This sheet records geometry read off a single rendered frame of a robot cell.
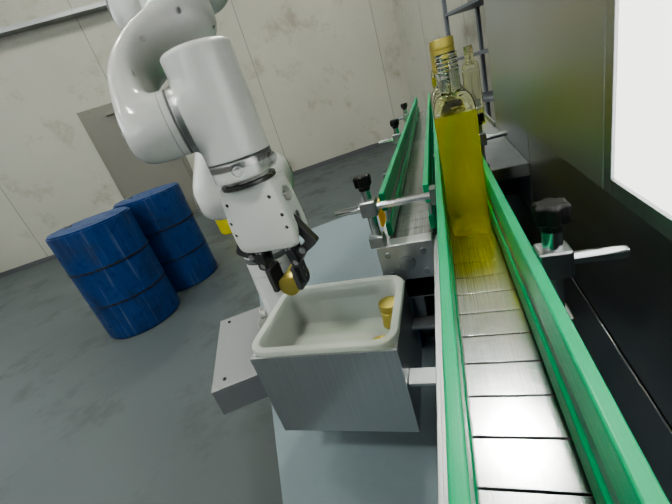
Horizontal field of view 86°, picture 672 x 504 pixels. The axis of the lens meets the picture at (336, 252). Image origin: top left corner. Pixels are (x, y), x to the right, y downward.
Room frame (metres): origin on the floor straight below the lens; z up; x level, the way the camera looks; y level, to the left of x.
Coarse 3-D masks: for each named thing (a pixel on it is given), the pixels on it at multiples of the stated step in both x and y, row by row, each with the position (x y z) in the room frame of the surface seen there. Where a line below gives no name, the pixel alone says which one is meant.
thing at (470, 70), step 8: (464, 48) 1.33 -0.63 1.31; (464, 56) 1.33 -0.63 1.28; (472, 56) 1.32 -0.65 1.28; (464, 64) 1.33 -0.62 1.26; (472, 64) 1.31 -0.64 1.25; (464, 72) 1.32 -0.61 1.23; (472, 72) 1.31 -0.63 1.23; (464, 80) 1.32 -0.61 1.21; (472, 80) 1.31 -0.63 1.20; (480, 80) 1.30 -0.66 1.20; (472, 88) 1.31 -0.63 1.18; (480, 88) 1.30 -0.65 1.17; (480, 96) 1.30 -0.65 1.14; (480, 104) 1.30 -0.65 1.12
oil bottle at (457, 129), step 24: (456, 96) 0.50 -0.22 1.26; (456, 120) 0.50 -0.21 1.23; (456, 144) 0.50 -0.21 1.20; (480, 144) 0.49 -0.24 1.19; (456, 168) 0.50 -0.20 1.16; (480, 168) 0.49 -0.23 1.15; (456, 192) 0.50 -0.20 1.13; (480, 192) 0.49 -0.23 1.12; (456, 216) 0.50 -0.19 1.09; (480, 216) 0.49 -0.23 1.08
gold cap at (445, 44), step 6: (450, 36) 0.56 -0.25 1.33; (432, 42) 0.57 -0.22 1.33; (438, 42) 0.57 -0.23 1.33; (444, 42) 0.56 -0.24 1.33; (450, 42) 0.56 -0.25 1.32; (432, 48) 0.57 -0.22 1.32; (438, 48) 0.57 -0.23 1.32; (444, 48) 0.56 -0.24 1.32; (450, 48) 0.56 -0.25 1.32; (432, 54) 0.58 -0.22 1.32; (438, 54) 0.57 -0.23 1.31; (432, 60) 0.58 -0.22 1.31
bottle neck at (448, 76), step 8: (440, 56) 0.51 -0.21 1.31; (448, 56) 0.51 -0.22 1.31; (456, 56) 0.51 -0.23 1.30; (440, 64) 0.52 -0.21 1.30; (448, 64) 0.51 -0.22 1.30; (456, 64) 0.51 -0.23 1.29; (440, 72) 0.52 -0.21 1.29; (448, 72) 0.51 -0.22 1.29; (456, 72) 0.51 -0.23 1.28; (440, 80) 0.52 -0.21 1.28; (448, 80) 0.51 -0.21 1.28; (456, 80) 0.51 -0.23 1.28; (440, 88) 0.52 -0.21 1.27; (448, 88) 0.51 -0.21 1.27; (456, 88) 0.51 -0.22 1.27
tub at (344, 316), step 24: (312, 288) 0.57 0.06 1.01; (336, 288) 0.55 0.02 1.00; (360, 288) 0.54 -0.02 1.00; (384, 288) 0.52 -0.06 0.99; (288, 312) 0.56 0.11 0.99; (312, 312) 0.57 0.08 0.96; (336, 312) 0.55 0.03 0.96; (360, 312) 0.54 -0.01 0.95; (264, 336) 0.48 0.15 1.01; (288, 336) 0.52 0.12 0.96; (312, 336) 0.53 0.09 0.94; (336, 336) 0.51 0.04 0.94; (360, 336) 0.49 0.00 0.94; (384, 336) 0.38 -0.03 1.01
